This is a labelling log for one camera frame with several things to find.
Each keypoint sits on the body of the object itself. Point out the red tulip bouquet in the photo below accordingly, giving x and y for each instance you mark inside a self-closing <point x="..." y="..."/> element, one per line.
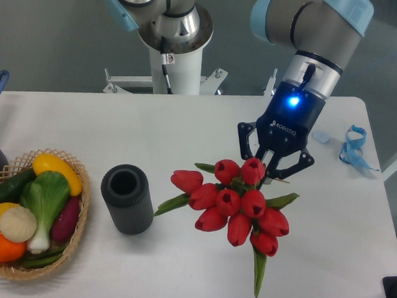
<point x="228" y="197"/>

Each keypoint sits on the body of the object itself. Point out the green bean pods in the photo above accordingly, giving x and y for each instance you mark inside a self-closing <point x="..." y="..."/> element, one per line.
<point x="42" y="260"/>

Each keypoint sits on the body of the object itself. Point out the orange fruit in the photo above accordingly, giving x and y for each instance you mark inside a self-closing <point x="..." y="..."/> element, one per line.
<point x="10" y="251"/>

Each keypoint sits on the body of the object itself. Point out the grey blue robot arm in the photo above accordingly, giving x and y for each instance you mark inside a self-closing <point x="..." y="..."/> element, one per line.
<point x="324" y="34"/>

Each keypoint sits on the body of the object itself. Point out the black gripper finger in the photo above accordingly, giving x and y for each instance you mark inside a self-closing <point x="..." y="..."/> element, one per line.
<point x="305" y="160"/>
<point x="245" y="129"/>

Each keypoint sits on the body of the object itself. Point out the dark green cucumber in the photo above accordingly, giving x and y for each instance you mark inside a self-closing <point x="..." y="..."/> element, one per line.
<point x="11" y="188"/>

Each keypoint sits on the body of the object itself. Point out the purple sweet potato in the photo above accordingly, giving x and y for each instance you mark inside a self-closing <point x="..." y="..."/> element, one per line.
<point x="65" y="224"/>

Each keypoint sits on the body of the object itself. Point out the yellow squash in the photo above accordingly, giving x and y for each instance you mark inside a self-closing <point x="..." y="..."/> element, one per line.
<point x="51" y="162"/>

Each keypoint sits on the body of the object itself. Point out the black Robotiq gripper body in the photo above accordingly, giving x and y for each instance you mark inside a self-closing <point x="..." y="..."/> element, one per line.
<point x="288" y="119"/>

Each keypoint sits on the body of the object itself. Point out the light blue bottle cap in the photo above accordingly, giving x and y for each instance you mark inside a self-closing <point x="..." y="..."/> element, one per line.
<point x="321" y="137"/>

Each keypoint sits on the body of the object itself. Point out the blue ribbon strip right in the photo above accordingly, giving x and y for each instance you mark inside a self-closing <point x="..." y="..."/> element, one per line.
<point x="351" y="151"/>

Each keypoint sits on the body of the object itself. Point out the green bok choy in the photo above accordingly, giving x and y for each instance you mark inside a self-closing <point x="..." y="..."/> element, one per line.
<point x="45" y="197"/>

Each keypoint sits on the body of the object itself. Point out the dark grey ribbed vase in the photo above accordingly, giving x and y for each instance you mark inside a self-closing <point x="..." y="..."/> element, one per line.
<point x="126" y="193"/>

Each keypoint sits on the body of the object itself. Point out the cream white garlic bun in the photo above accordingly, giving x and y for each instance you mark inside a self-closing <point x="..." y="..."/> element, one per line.
<point x="18" y="224"/>

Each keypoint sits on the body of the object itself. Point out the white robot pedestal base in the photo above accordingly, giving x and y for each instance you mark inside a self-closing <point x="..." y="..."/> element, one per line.
<point x="178" y="74"/>

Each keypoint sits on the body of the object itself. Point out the woven wicker basket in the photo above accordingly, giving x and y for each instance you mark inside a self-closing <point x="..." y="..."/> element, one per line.
<point x="13" y="270"/>

